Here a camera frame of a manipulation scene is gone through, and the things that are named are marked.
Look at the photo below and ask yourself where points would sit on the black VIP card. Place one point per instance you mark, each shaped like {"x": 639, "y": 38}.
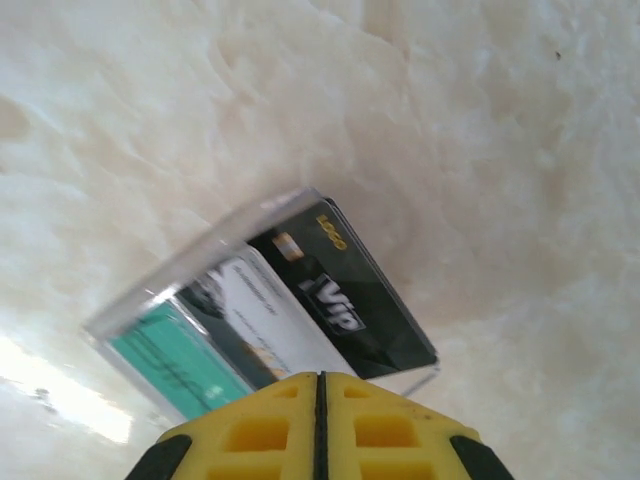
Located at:
{"x": 360, "y": 280}

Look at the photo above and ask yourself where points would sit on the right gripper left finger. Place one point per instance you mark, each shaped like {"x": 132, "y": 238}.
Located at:
{"x": 250, "y": 450}

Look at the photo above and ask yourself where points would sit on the white VIP card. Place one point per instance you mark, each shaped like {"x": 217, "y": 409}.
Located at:
{"x": 270, "y": 310}

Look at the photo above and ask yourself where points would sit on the teal VIP card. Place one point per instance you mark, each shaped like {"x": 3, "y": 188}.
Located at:
{"x": 175, "y": 360}

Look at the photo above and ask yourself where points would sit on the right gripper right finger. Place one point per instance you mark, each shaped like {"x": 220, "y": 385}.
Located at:
{"x": 390, "y": 450}

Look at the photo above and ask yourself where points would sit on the clear acrylic card box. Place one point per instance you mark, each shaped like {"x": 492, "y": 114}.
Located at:
{"x": 165, "y": 300}

